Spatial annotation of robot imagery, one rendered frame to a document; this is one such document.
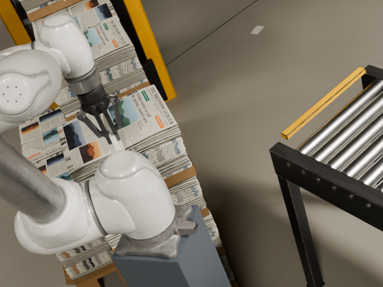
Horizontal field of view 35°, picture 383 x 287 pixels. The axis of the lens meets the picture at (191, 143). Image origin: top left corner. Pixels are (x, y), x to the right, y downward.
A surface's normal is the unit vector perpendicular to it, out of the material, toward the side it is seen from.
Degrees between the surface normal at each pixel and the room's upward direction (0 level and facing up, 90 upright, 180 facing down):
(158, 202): 88
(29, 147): 1
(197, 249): 90
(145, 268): 90
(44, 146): 1
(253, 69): 0
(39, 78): 74
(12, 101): 66
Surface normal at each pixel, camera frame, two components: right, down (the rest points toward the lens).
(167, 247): -0.17, -0.58
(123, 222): 0.13, 0.61
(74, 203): 0.69, -0.32
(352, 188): -0.28, -0.73
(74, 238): 0.40, 0.74
